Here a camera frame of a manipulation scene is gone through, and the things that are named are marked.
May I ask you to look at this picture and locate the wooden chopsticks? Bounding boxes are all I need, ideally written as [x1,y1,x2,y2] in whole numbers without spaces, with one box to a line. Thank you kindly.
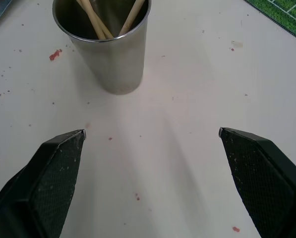
[76,0,115,40]

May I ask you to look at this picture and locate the stainless steel cup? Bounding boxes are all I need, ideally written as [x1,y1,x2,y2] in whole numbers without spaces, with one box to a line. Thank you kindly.
[52,0,152,96]

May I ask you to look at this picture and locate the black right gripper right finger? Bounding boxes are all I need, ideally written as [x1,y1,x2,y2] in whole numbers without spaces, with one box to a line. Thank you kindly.
[219,127,296,238]

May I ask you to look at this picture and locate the green grass-pattern mat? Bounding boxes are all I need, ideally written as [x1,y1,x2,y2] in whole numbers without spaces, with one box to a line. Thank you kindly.
[244,0,296,45]

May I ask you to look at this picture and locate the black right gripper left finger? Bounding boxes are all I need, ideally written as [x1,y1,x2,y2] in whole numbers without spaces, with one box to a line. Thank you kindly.
[0,129,87,238]

